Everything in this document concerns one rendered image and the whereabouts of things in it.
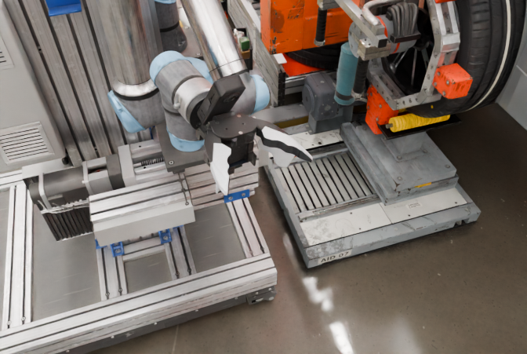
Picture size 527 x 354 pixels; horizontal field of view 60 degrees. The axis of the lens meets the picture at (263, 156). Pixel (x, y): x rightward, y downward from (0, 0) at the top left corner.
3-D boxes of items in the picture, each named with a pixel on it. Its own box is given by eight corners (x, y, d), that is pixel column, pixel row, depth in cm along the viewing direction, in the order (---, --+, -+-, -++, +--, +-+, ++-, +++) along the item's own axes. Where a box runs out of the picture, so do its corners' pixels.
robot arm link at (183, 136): (228, 139, 96) (226, 98, 88) (179, 161, 91) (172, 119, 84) (210, 118, 100) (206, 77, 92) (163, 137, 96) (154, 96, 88)
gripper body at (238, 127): (259, 167, 77) (222, 126, 84) (265, 127, 71) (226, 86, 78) (219, 182, 73) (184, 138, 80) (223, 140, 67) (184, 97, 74)
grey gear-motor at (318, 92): (383, 130, 244) (397, 75, 219) (310, 147, 235) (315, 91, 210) (368, 109, 256) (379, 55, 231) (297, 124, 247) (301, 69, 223)
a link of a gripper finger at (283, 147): (310, 170, 75) (258, 153, 77) (318, 143, 71) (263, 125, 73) (306, 183, 73) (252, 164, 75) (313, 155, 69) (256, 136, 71)
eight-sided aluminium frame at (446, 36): (429, 134, 168) (479, -9, 130) (413, 138, 167) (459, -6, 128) (363, 55, 205) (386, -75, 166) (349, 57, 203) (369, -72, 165)
